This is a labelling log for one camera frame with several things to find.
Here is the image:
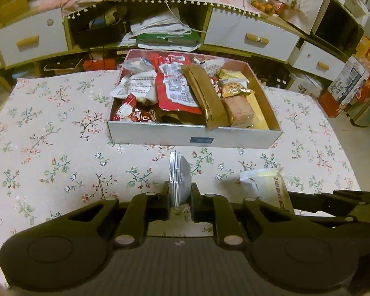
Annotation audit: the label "white drawer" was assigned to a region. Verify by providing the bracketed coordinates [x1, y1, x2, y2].
[288, 41, 346, 81]
[0, 9, 68, 67]
[204, 9, 299, 62]

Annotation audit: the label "silver foil packet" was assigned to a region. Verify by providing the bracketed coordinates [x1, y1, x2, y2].
[168, 151, 192, 208]

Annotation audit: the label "pink brown wrapped cake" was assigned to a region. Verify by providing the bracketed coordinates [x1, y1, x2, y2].
[222, 95, 255, 128]

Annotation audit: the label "gold long snack bar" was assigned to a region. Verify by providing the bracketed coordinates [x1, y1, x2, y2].
[182, 64, 230, 130]

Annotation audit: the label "white milk carton box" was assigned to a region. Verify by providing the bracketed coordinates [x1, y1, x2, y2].
[328, 57, 370, 105]

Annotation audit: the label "small cookie packet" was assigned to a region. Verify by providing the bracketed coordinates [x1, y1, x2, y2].
[219, 78, 252, 98]

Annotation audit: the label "white drawer right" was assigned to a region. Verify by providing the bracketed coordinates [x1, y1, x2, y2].
[288, 41, 346, 81]

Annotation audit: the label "white drawer middle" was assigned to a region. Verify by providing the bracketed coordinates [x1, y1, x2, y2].
[204, 9, 299, 62]

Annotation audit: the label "red white packets in box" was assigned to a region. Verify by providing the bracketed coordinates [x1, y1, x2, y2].
[111, 93, 156, 123]

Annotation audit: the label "red clear snack bag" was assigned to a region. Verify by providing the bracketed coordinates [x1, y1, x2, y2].
[148, 51, 202, 115]

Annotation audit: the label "white printed snack packet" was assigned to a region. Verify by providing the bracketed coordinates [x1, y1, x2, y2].
[110, 70, 158, 104]

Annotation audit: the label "white yellow snack packet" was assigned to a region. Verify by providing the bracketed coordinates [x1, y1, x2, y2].
[239, 168, 294, 214]

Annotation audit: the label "white drawer left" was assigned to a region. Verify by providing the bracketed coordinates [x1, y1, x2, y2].
[0, 9, 68, 67]

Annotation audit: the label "white blue snack packet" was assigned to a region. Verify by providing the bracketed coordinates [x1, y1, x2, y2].
[123, 57, 154, 74]

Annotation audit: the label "floral tablecloth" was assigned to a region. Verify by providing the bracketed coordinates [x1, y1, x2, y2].
[0, 69, 362, 287]

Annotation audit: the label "stack of papers and bags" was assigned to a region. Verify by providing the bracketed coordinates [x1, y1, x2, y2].
[120, 7, 201, 52]

